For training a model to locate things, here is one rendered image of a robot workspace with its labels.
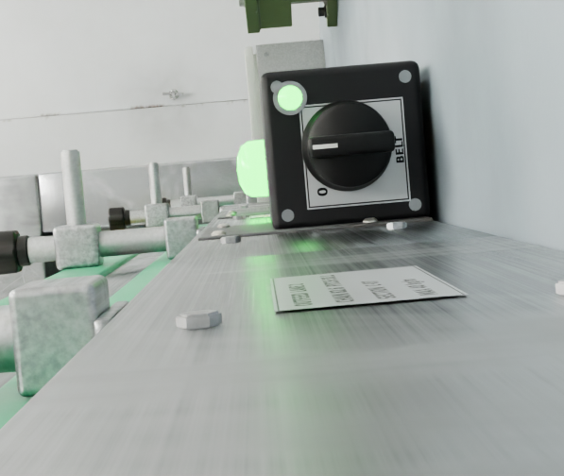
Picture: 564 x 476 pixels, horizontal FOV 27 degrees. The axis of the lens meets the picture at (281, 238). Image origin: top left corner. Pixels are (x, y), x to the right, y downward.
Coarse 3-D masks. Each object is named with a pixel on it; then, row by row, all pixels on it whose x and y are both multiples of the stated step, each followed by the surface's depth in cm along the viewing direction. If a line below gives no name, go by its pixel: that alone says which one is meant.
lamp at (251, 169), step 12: (252, 144) 90; (264, 144) 90; (240, 156) 90; (252, 156) 89; (264, 156) 89; (240, 168) 90; (252, 168) 89; (264, 168) 89; (240, 180) 90; (252, 180) 89; (264, 180) 89; (252, 192) 90; (264, 192) 90
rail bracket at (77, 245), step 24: (72, 168) 73; (72, 192) 73; (72, 216) 73; (192, 216) 73; (0, 240) 73; (24, 240) 73; (48, 240) 73; (72, 240) 73; (96, 240) 73; (120, 240) 73; (144, 240) 73; (168, 240) 73; (0, 264) 73; (24, 264) 74; (72, 264) 73; (96, 264) 73
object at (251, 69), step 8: (248, 48) 137; (248, 56) 136; (256, 56) 138; (248, 64) 136; (256, 64) 137; (248, 72) 136; (256, 72) 137; (248, 80) 136; (256, 80) 137; (248, 88) 136; (256, 88) 137; (248, 96) 136; (256, 96) 136; (248, 104) 137; (256, 104) 136; (256, 112) 136; (256, 120) 136; (256, 128) 136; (256, 136) 136; (264, 200) 137
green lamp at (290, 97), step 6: (282, 90) 58; (288, 90) 58; (294, 90) 58; (282, 96) 58; (288, 96) 58; (294, 96) 58; (300, 96) 58; (282, 102) 58; (288, 102) 58; (294, 102) 58; (300, 102) 58; (288, 108) 58; (294, 108) 58
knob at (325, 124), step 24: (312, 120) 58; (336, 120) 57; (360, 120) 57; (384, 120) 58; (312, 144) 56; (336, 144) 56; (360, 144) 56; (384, 144) 56; (312, 168) 58; (336, 168) 57; (360, 168) 57; (384, 168) 58
